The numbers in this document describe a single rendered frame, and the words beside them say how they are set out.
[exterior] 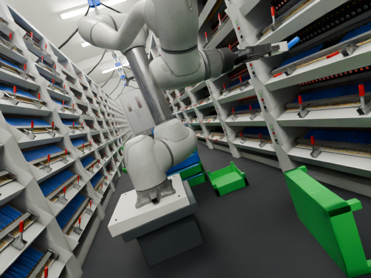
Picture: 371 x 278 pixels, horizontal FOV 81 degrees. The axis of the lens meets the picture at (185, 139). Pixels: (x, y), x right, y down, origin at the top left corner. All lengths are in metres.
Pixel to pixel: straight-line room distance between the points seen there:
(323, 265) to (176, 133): 0.71
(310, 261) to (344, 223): 0.20
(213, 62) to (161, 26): 0.18
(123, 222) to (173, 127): 0.46
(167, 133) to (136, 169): 0.22
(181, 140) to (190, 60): 0.50
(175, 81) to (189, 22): 0.16
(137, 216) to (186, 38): 0.66
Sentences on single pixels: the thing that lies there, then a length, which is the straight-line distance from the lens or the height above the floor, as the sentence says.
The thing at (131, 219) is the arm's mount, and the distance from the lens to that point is 0.93.
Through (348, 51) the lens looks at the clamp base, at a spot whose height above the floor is 0.54.
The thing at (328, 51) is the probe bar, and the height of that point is 0.56.
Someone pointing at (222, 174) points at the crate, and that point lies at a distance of 1.62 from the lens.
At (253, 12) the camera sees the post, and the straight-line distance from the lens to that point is 1.27.
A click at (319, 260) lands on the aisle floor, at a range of 0.84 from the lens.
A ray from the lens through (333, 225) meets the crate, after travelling 0.69.
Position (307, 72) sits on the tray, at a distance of 0.96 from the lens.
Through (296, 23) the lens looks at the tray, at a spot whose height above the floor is 0.69.
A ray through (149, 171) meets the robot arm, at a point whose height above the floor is 0.37.
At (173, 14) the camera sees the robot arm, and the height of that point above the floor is 0.77.
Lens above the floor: 0.56
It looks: 8 degrees down
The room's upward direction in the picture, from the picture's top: 22 degrees counter-clockwise
